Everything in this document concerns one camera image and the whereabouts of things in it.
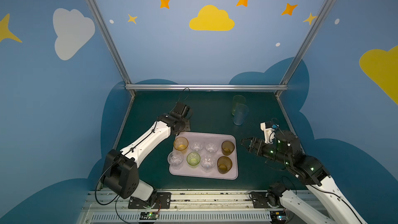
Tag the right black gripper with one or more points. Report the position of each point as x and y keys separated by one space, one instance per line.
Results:
x=258 y=146

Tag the amber faceted glass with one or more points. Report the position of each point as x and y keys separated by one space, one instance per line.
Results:
x=181 y=144

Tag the small dark brown cup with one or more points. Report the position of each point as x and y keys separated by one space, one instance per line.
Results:
x=227 y=148

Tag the clear faceted glass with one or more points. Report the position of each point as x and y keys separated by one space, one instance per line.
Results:
x=197 y=146
x=207 y=162
x=212 y=147
x=175 y=159

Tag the dark brown textured cup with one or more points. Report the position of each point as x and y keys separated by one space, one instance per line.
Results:
x=224 y=164

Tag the tall pale blue glass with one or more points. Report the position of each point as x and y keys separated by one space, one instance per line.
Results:
x=241 y=113

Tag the green faceted glass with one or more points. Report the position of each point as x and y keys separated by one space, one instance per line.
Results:
x=193 y=159

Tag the clear faceted glass back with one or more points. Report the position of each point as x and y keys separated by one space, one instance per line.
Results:
x=212 y=147

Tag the lilac plastic tray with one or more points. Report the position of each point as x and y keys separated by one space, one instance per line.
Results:
x=198 y=172

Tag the tall pale green glass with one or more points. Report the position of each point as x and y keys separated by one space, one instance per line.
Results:
x=237 y=100

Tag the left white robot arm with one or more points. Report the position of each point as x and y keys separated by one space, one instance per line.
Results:
x=120 y=171

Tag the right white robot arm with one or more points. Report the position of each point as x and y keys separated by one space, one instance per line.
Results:
x=318 y=180

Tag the back horizontal aluminium bar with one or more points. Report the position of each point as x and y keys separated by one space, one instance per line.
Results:
x=165 y=87

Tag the right green circuit board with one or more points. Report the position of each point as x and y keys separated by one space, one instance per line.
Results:
x=278 y=217

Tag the green circuit board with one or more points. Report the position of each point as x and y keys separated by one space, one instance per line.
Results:
x=278 y=217
x=149 y=216

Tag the left green circuit board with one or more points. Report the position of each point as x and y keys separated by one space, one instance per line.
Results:
x=149 y=216

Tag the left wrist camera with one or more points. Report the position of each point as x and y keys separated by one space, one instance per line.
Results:
x=180 y=110

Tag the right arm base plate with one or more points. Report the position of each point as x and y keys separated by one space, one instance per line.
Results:
x=267 y=199

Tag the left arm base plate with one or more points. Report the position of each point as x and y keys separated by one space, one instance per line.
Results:
x=157 y=200

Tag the aluminium front rail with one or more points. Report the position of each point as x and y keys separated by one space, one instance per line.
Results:
x=182 y=207

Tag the left aluminium frame post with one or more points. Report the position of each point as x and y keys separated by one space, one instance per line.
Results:
x=99 y=20

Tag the aluminium frame post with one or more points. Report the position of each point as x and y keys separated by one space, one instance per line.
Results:
x=310 y=36
x=99 y=20

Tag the right aluminium frame post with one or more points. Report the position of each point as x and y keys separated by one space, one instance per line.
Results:
x=310 y=36

